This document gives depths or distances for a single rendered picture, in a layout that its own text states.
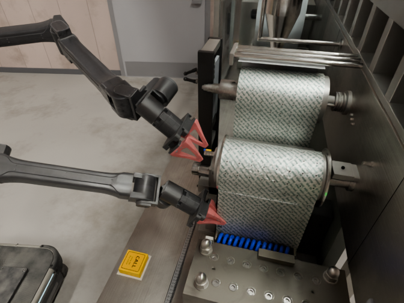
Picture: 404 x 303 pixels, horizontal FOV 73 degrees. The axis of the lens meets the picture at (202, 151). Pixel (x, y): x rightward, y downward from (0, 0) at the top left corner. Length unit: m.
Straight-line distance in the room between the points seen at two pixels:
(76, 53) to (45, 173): 0.36
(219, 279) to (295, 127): 0.48
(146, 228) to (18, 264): 1.10
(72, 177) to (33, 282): 1.21
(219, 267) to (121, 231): 1.47
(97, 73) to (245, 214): 0.55
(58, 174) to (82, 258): 1.45
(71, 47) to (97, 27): 3.47
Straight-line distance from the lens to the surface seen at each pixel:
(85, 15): 4.43
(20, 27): 1.13
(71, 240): 2.27
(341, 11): 1.38
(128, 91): 0.70
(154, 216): 1.06
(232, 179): 0.68
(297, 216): 0.75
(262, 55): 0.83
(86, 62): 0.86
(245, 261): 0.81
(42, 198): 2.65
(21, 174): 0.76
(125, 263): 0.95
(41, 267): 1.92
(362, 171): 0.72
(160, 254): 0.97
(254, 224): 0.79
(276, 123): 0.85
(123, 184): 0.73
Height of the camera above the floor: 1.73
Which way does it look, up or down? 39 degrees down
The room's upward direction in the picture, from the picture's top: straight up
